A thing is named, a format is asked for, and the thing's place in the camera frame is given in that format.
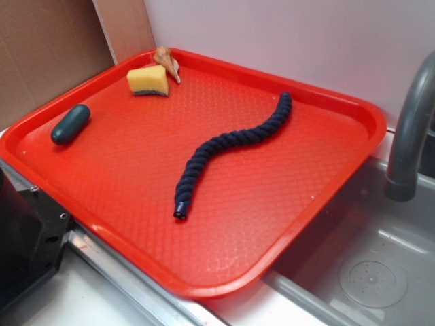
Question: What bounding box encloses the red plastic tray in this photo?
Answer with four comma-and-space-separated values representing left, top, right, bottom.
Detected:
1, 49, 387, 299

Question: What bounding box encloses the dark blue twisted rope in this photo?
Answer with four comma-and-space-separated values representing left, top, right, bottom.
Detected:
173, 91, 293, 222

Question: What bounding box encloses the light wooden board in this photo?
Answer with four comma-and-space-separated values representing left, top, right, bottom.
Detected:
93, 0, 156, 64

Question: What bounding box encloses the brown cardboard panel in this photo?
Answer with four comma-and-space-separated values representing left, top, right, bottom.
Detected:
1, 1, 114, 130

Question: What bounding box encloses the tan spiral seashell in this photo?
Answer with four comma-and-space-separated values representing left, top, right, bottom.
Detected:
153, 46, 181, 84

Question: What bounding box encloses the grey toy faucet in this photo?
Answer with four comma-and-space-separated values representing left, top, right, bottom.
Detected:
384, 52, 434, 202

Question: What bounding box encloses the grey plastic sink basin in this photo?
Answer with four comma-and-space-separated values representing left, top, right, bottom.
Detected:
210, 127, 435, 326

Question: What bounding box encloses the dark green plastic pickle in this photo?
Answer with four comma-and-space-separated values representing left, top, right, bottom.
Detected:
50, 104, 91, 145

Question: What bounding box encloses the yellow sponge piece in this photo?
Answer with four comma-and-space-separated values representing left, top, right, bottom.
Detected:
126, 65, 169, 96

